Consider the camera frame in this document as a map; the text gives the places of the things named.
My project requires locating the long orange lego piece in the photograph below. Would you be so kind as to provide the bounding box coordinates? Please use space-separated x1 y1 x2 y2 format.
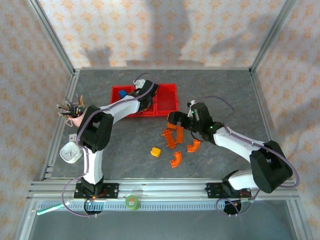
174 126 185 145

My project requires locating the orange lego plate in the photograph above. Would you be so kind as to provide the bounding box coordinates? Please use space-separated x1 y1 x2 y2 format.
161 128 177 150

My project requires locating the curved orange lego piece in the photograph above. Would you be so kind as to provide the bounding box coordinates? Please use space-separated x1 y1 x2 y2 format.
187 139 201 153
169 151 183 169

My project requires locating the pink cup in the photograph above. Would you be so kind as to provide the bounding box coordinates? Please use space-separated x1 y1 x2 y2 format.
65 107 87 129

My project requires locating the white cup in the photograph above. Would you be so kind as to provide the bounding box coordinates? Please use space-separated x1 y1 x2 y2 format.
59 141 83 165

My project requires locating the green tape roll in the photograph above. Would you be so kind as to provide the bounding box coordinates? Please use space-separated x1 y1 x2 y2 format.
124 194 140 211

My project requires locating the green white stick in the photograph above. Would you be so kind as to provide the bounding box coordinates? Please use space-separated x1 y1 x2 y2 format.
36 201 71 216

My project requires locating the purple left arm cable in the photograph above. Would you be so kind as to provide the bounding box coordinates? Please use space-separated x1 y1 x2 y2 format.
61 72 155 218

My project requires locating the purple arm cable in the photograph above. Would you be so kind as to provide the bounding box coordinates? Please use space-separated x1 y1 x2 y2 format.
198 96 301 217
61 72 155 218

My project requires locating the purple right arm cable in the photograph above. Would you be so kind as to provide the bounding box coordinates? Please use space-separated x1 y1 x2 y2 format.
198 96 301 217

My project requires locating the aluminium back rail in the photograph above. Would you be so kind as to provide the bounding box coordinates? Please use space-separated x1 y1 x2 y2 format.
74 66 253 72

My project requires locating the aluminium side rail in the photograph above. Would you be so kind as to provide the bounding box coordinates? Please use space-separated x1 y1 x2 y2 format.
39 70 81 181
249 70 287 181

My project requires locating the aluminium front rail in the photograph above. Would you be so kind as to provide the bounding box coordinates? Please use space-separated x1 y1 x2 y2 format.
26 180 300 201

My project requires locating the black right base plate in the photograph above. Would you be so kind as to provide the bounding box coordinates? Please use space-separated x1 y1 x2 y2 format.
205 182 252 200

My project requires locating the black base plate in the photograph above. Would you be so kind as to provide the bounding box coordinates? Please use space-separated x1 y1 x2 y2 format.
205 182 252 200
73 183 120 200

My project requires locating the slotted grey cable duct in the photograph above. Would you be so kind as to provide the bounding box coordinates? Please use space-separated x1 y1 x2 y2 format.
37 201 253 211

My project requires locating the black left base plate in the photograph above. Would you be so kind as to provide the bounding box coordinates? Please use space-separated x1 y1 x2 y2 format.
73 183 120 200

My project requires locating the aluminium frame post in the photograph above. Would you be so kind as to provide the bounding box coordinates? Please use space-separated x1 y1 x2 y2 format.
26 0 77 76
249 0 299 75

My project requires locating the aluminium lower frame bar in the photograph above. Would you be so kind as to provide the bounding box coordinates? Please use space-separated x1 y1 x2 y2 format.
286 199 310 240
13 199 41 240

